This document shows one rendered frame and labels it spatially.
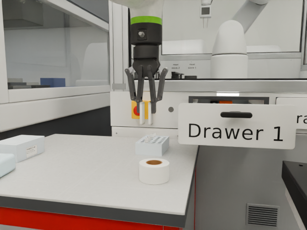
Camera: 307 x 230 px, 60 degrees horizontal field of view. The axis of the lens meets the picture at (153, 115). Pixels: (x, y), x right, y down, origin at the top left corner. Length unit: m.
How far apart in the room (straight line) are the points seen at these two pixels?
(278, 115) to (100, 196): 0.46
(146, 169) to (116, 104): 0.56
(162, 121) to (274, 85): 0.44
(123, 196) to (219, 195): 0.64
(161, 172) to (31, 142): 0.44
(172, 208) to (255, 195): 0.67
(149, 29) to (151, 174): 0.40
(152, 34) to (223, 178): 0.62
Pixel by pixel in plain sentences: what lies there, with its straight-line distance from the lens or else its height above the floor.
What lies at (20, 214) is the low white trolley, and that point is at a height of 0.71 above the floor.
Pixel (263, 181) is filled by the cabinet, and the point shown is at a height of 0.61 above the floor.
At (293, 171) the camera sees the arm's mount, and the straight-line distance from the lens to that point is 0.62.
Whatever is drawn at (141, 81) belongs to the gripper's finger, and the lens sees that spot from 0.80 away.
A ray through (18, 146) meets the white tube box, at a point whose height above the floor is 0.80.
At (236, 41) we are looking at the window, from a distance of 1.07.
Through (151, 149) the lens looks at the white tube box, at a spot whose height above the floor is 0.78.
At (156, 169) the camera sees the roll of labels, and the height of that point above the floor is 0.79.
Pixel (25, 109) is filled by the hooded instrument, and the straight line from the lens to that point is 1.20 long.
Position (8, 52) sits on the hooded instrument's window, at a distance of 1.18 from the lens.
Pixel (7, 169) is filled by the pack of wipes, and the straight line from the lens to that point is 0.75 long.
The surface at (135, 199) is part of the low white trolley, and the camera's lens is 0.54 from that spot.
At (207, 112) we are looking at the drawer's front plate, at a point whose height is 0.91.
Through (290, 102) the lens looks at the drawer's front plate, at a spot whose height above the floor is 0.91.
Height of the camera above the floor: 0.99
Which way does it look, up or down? 7 degrees down
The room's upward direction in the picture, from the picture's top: straight up
